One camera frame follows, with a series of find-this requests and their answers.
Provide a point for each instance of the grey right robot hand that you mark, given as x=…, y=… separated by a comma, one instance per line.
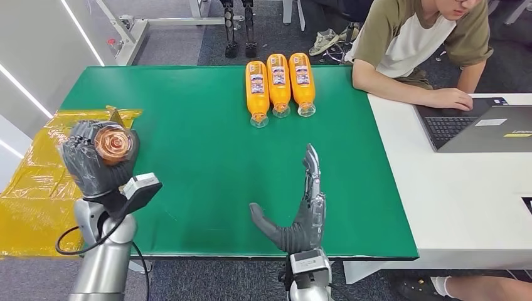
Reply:
x=305, y=232

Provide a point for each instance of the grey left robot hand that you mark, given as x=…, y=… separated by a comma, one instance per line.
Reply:
x=89, y=174

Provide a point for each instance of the person's right hand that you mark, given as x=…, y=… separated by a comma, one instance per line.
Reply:
x=453, y=99

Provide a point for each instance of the orange juice bottle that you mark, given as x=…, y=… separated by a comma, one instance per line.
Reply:
x=278, y=82
x=301, y=79
x=257, y=89
x=113, y=144

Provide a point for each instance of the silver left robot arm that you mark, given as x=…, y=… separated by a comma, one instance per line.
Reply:
x=104, y=257

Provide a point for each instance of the person's right forearm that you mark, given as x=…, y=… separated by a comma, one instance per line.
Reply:
x=390, y=88

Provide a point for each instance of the person's left forearm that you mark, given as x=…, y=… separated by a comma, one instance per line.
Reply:
x=471, y=78

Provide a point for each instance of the grey laptop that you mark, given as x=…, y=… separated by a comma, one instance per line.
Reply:
x=478, y=128

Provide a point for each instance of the yellow plastic-wrapped box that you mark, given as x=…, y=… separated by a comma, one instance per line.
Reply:
x=29, y=216

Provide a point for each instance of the person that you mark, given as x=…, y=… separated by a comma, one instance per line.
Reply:
x=407, y=37

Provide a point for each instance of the green table mat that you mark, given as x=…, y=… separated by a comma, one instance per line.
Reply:
x=208, y=166

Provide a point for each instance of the black shoe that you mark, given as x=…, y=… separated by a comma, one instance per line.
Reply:
x=411, y=286

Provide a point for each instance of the office chair base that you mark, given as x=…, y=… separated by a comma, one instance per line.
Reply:
x=343, y=46

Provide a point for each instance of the black flat object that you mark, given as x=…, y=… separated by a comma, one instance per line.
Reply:
x=528, y=205

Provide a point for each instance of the beige sneaker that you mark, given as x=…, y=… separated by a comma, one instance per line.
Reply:
x=324, y=41

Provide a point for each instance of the white table leg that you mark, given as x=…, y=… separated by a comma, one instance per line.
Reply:
x=291, y=14

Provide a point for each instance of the person's bare leg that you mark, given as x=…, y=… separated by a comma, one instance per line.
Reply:
x=482, y=288

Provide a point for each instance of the black robot leg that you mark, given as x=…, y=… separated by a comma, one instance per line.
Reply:
x=230, y=29
x=250, y=29

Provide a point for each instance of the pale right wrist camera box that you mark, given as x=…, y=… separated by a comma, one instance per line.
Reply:
x=309, y=266

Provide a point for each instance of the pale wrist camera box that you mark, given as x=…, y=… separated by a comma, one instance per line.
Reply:
x=141, y=189
x=309, y=266

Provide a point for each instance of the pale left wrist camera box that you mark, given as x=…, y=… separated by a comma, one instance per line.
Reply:
x=141, y=189

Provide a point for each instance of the white metal stand frame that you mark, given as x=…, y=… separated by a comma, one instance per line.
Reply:
x=133, y=36

